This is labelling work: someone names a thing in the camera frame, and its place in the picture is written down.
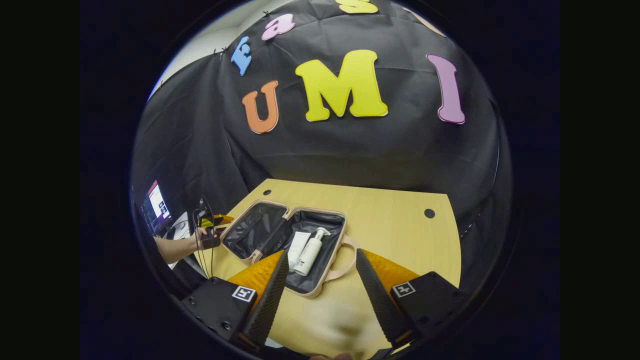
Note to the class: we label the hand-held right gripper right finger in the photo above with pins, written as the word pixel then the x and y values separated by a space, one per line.
pixel 380 300

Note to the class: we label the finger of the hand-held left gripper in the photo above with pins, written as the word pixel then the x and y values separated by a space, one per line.
pixel 223 219

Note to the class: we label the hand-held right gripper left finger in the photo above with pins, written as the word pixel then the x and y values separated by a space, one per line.
pixel 270 300

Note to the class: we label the beige pink suitcase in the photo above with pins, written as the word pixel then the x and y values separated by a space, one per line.
pixel 260 225

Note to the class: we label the white skin care tube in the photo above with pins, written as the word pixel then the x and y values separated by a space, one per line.
pixel 298 245

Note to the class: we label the white pump bottle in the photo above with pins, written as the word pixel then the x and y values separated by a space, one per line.
pixel 310 252

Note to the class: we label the white side desk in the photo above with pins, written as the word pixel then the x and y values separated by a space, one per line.
pixel 181 227

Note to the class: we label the computer monitor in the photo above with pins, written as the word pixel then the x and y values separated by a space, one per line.
pixel 157 202

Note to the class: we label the black backdrop cloth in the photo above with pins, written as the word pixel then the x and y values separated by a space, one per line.
pixel 350 150

